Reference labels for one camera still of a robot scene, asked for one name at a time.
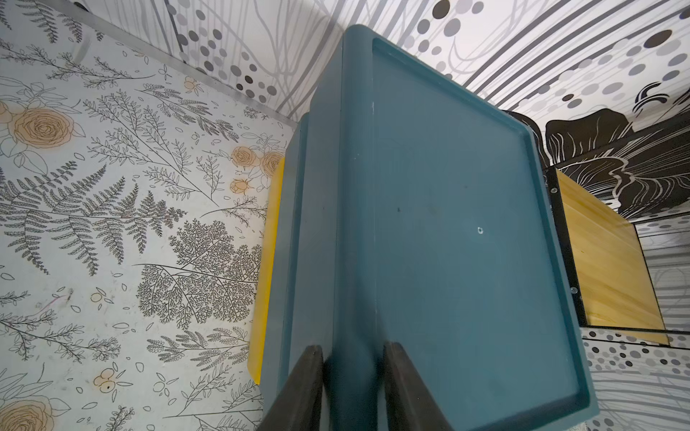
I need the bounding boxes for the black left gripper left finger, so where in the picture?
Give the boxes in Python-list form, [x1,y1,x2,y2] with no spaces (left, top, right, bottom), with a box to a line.
[257,345,323,431]

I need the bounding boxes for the teal drawer cabinet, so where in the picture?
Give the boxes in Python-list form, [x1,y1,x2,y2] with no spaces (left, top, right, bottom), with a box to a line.
[259,25,598,430]

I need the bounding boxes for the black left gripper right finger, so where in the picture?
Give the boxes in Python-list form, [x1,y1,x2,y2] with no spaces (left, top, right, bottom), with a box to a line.
[383,342,453,430]

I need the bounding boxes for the wooden metal shelf rack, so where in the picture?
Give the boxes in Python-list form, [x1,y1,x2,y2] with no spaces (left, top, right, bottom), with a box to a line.
[544,168,670,346]

